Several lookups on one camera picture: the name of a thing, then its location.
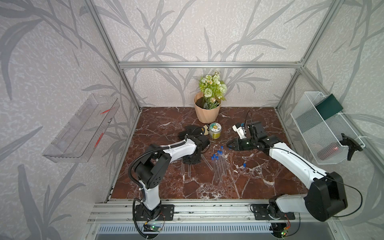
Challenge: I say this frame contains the green yellow labelled round tin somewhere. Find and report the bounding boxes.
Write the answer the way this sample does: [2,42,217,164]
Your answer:
[209,123,222,140]

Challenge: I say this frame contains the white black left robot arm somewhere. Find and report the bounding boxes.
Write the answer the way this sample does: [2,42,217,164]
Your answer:
[129,135,210,213]

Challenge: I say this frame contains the clear plastic wall shelf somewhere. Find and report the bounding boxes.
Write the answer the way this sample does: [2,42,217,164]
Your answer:
[43,94,120,163]

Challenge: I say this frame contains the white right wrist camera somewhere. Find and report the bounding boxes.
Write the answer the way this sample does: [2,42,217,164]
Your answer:
[232,123,247,139]

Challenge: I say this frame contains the aluminium frame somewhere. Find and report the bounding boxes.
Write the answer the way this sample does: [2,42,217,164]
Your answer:
[83,0,384,223]

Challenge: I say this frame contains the black work glove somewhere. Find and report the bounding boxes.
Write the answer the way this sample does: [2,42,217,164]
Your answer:
[178,125,209,140]

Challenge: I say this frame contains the green white artificial flowers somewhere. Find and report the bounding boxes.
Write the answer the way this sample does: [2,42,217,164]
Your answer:
[199,71,228,110]

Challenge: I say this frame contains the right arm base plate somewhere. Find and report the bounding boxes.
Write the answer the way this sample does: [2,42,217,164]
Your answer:
[250,204,296,220]

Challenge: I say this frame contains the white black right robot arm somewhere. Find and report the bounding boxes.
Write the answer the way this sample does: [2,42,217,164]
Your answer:
[227,122,348,222]

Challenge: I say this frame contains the beige ribbed flower pot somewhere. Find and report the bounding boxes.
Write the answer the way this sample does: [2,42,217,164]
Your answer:
[194,92,221,124]

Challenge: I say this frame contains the white wire mesh basket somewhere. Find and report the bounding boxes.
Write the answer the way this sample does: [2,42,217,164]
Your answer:
[291,92,366,165]

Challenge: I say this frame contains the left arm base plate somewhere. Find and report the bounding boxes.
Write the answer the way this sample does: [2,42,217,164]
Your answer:
[133,203,175,221]

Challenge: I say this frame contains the black corrugated cable conduit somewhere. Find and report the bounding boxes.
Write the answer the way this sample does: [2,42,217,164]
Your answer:
[127,139,188,188]

